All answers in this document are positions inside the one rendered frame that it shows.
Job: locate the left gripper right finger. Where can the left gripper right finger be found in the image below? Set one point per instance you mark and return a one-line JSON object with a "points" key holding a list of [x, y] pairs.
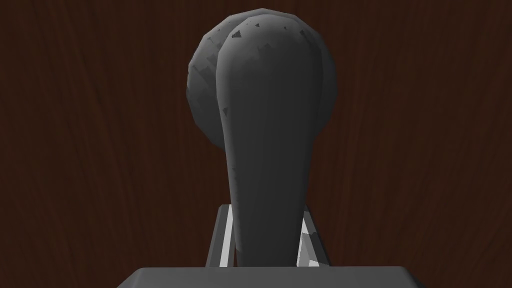
{"points": [[313, 244]]}

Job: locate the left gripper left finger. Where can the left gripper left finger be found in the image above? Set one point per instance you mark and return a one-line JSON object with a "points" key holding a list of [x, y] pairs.
{"points": [[221, 240]]}

